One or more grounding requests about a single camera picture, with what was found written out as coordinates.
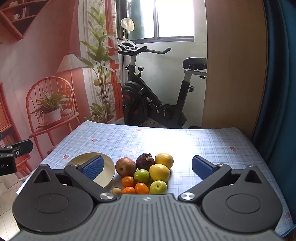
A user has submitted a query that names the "red apple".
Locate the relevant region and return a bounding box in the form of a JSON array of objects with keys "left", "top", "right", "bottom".
[{"left": 115, "top": 157, "right": 137, "bottom": 177}]

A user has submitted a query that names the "yellow lemon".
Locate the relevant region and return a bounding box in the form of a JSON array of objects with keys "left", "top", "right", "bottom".
[
  {"left": 149, "top": 164, "right": 171, "bottom": 182},
  {"left": 154, "top": 153, "right": 174, "bottom": 169}
]

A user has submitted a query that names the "blue plaid tablecloth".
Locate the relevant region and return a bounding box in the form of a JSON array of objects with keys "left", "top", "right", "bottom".
[{"left": 16, "top": 120, "right": 294, "bottom": 237}]

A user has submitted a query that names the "purple mangosteen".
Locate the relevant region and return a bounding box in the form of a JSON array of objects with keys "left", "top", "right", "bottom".
[{"left": 136, "top": 153, "right": 155, "bottom": 171}]

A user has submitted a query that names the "dark blue curtain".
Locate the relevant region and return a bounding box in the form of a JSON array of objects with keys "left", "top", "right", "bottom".
[{"left": 251, "top": 0, "right": 296, "bottom": 209}]

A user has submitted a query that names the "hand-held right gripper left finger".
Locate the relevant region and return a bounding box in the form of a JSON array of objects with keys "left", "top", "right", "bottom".
[{"left": 31, "top": 155, "right": 117, "bottom": 202}]

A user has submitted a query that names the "cream oval plate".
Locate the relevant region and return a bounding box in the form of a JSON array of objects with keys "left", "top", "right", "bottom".
[{"left": 65, "top": 152, "right": 115, "bottom": 189}]

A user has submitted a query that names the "wooden board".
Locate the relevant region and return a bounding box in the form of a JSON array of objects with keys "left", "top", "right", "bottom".
[{"left": 202, "top": 0, "right": 270, "bottom": 139}]

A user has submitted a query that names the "white cloth cap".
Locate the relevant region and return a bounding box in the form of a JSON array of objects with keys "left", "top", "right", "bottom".
[{"left": 120, "top": 18, "right": 135, "bottom": 32}]

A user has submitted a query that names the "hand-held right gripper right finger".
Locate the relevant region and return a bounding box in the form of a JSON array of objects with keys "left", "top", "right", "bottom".
[{"left": 178, "top": 156, "right": 265, "bottom": 202}]

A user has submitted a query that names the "black exercise bike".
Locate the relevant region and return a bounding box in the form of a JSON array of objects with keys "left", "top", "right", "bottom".
[{"left": 117, "top": 38, "right": 208, "bottom": 129}]

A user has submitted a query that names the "printed room scene backdrop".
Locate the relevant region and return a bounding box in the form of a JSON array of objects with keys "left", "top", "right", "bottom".
[{"left": 0, "top": 0, "right": 124, "bottom": 193}]

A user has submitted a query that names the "green apple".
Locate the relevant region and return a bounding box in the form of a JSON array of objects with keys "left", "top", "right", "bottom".
[
  {"left": 149, "top": 180, "right": 167, "bottom": 194},
  {"left": 133, "top": 169, "right": 151, "bottom": 184}
]

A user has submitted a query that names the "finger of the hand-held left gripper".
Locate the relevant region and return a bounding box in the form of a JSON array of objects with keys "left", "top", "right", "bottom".
[{"left": 0, "top": 139, "right": 33, "bottom": 158}]

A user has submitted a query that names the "window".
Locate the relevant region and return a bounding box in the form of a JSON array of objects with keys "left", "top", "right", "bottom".
[{"left": 128, "top": 0, "right": 195, "bottom": 42}]

